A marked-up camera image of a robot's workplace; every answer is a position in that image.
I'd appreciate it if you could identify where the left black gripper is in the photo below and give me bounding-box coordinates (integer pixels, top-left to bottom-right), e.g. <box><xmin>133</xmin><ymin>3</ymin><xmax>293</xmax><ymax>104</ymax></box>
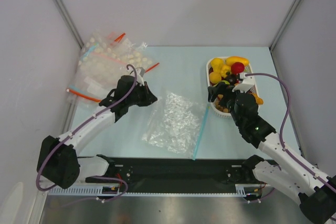
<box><xmin>127</xmin><ymin>81</ymin><xmax>158</xmax><ymax>107</ymax></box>

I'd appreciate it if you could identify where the clear blue-zipper bag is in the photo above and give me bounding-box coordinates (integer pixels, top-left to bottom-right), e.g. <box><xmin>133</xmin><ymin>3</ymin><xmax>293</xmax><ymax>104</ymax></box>
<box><xmin>142</xmin><ymin>91</ymin><xmax>209</xmax><ymax>160</ymax></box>

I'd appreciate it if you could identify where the brown longan bunch toy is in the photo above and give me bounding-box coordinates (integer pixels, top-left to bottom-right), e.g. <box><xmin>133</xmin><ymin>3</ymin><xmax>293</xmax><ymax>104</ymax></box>
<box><xmin>214</xmin><ymin>94</ymin><xmax>230</xmax><ymax>113</ymax></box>

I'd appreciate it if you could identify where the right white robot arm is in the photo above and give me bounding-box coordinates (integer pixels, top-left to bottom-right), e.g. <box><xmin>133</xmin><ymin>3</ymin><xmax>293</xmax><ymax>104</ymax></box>
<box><xmin>207</xmin><ymin>82</ymin><xmax>335</xmax><ymax>223</ymax></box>

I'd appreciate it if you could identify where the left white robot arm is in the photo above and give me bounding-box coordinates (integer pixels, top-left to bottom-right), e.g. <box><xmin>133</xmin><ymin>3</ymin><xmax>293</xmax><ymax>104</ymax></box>
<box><xmin>37</xmin><ymin>75</ymin><xmax>158</xmax><ymax>189</ymax></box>

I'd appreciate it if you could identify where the pile of spare zip bags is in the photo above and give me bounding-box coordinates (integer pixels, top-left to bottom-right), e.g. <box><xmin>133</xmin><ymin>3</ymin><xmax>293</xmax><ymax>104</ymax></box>
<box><xmin>66</xmin><ymin>30</ymin><xmax>159</xmax><ymax>106</ymax></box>

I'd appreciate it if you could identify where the green pear toy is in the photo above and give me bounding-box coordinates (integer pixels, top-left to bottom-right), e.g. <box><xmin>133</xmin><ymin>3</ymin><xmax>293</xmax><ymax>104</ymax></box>
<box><xmin>213</xmin><ymin>80</ymin><xmax>230</xmax><ymax>88</ymax></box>

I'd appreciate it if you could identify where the orange toy fruit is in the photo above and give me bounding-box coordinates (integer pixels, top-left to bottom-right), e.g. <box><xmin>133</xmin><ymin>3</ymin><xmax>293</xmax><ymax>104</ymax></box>
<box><xmin>208</xmin><ymin>71</ymin><xmax>222</xmax><ymax>84</ymax></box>

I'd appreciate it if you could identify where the dark purple plum toy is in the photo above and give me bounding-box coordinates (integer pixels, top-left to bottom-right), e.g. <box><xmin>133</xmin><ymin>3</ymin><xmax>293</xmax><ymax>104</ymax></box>
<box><xmin>225</xmin><ymin>74</ymin><xmax>237</xmax><ymax>85</ymax></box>

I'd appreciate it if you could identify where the yellow bell pepper toy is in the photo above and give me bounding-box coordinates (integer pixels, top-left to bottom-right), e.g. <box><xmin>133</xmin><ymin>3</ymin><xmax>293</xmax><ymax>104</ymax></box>
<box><xmin>219</xmin><ymin>64</ymin><xmax>232</xmax><ymax>79</ymax></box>

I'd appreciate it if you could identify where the yellow pear toy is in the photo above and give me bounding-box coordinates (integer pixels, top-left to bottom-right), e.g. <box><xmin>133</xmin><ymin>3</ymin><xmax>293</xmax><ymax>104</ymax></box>
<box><xmin>210</xmin><ymin>58</ymin><xmax>224</xmax><ymax>72</ymax></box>

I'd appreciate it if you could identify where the red strawberry toy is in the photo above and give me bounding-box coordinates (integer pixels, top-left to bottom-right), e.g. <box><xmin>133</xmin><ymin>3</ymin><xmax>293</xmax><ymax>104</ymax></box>
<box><xmin>231</xmin><ymin>62</ymin><xmax>245</xmax><ymax>74</ymax></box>

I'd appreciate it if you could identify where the yellow mango toy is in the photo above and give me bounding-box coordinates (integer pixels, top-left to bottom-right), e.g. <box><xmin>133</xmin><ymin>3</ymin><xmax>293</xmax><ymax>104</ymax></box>
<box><xmin>225</xmin><ymin>56</ymin><xmax>249</xmax><ymax>66</ymax></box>

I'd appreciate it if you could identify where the white perforated basket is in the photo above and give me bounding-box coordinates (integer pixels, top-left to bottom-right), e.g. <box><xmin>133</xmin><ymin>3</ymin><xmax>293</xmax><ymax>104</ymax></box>
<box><xmin>206</xmin><ymin>57</ymin><xmax>259</xmax><ymax>118</ymax></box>

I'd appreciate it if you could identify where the orange ginger toy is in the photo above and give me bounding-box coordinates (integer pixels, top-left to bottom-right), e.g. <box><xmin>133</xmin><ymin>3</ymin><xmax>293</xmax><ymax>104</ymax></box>
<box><xmin>251</xmin><ymin>93</ymin><xmax>264</xmax><ymax>105</ymax></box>

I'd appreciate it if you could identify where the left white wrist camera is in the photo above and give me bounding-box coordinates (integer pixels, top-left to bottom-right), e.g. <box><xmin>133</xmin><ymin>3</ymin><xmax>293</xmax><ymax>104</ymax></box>
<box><xmin>135</xmin><ymin>67</ymin><xmax>145</xmax><ymax>86</ymax></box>

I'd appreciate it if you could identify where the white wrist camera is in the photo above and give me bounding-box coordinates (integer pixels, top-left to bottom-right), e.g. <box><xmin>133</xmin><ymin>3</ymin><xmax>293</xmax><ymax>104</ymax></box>
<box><xmin>135</xmin><ymin>67</ymin><xmax>145</xmax><ymax>86</ymax></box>
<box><xmin>232</xmin><ymin>72</ymin><xmax>256</xmax><ymax>93</ymax></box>

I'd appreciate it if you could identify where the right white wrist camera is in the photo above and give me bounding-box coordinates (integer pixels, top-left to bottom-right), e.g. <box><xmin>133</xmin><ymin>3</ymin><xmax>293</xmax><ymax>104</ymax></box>
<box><xmin>232</xmin><ymin>72</ymin><xmax>256</xmax><ymax>93</ymax></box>

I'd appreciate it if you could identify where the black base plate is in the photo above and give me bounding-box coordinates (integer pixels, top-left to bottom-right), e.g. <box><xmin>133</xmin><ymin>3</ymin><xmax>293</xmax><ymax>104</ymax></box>
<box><xmin>85</xmin><ymin>157</ymin><xmax>265</xmax><ymax>190</ymax></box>

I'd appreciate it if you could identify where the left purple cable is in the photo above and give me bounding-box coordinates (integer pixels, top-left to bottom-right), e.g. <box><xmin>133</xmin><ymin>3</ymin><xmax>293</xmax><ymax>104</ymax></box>
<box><xmin>36</xmin><ymin>63</ymin><xmax>138</xmax><ymax>191</ymax></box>

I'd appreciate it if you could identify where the grey slotted cable duct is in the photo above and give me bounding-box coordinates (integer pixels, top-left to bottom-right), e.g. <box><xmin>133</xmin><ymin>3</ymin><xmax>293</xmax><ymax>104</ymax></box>
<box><xmin>48</xmin><ymin>185</ymin><xmax>263</xmax><ymax>197</ymax></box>

